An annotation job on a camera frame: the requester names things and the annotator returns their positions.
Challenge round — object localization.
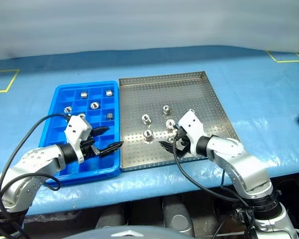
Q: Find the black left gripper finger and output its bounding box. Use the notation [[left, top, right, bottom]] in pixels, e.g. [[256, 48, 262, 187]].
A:
[[91, 126, 111, 137], [91, 140, 125, 157]]

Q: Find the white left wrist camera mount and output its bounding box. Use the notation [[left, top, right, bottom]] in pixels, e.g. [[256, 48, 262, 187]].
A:
[[64, 116, 93, 164]]

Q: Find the grey rounded cylinder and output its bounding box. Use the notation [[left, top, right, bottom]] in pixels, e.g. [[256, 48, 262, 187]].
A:
[[95, 204, 127, 230], [162, 196, 195, 237]]

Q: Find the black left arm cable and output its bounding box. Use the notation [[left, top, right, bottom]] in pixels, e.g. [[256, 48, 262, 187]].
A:
[[0, 113, 71, 239]]

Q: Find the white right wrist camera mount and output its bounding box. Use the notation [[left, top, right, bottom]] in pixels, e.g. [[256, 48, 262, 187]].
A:
[[177, 109, 207, 156]]

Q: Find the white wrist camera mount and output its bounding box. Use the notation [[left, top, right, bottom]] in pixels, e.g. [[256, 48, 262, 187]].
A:
[[64, 116, 93, 164], [177, 109, 207, 156]]

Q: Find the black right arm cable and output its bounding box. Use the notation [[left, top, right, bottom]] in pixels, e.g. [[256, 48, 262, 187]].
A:
[[172, 125, 257, 239]]

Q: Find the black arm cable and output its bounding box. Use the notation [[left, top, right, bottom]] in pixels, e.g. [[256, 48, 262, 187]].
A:
[[172, 125, 257, 239], [0, 113, 71, 239]]

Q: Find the perforated stainless steel tray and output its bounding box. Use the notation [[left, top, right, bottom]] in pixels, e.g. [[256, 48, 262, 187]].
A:
[[118, 70, 241, 173]]

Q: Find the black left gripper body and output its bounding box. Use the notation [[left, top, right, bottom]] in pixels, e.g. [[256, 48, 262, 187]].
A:
[[80, 133, 96, 159]]

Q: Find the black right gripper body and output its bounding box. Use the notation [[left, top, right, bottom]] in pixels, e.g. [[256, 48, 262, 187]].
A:
[[174, 135, 193, 160]]

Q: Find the blue compartment tray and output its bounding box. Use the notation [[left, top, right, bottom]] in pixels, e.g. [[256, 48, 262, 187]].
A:
[[38, 80, 122, 187]]

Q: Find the grey robot torso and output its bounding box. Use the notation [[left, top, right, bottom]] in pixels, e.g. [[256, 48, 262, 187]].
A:
[[64, 225, 198, 239]]

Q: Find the yellow tape rectangle marking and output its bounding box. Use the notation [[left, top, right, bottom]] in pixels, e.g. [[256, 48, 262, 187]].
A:
[[0, 69, 20, 94]]

